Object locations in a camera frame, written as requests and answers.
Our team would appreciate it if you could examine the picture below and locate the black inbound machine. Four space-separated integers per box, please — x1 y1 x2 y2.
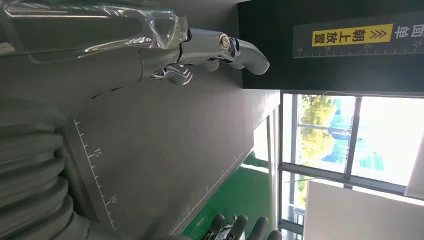
61 0 424 240

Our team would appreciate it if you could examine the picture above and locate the white board panel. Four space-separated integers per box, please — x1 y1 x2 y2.
302 178 424 240

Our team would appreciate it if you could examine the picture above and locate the dark framed window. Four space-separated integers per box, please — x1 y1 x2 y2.
277 92 424 240

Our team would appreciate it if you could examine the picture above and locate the yellow and black label sticker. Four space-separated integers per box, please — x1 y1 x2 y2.
292 11 424 59

